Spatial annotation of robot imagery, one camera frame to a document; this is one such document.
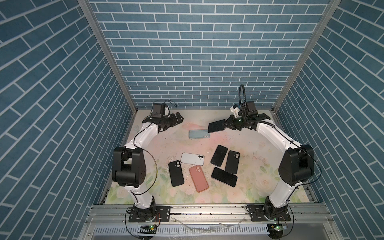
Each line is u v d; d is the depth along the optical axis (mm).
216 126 889
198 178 866
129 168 474
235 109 828
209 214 753
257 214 735
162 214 734
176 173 875
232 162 934
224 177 868
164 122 766
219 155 992
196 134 1056
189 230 704
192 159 940
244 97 694
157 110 721
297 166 474
